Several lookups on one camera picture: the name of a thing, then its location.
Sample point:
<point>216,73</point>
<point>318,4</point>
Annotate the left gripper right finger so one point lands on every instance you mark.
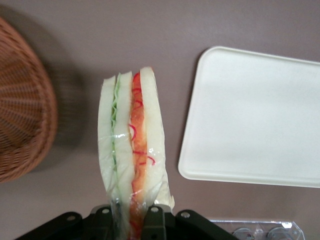
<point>155,222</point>

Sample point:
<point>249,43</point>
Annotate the brown wicker basket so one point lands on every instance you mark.
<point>22,112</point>

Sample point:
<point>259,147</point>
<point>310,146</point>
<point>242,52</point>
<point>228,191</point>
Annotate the clear acrylic bottle holder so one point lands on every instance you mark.
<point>295,226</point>

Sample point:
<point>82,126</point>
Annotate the cream rectangular plastic tray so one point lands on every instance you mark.
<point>250,120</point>

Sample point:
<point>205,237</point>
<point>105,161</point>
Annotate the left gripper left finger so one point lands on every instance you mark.
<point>102,222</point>

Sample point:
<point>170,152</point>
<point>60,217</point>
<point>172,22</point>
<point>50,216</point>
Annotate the plastic white bread sandwich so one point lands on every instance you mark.
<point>152,125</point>

